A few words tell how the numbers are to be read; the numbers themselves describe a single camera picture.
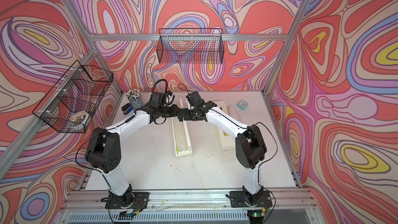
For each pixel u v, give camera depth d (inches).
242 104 43.3
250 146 19.2
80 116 28.7
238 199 28.8
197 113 25.1
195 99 26.8
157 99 28.3
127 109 41.9
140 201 28.6
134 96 36.8
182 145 33.4
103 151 18.7
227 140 32.5
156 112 28.2
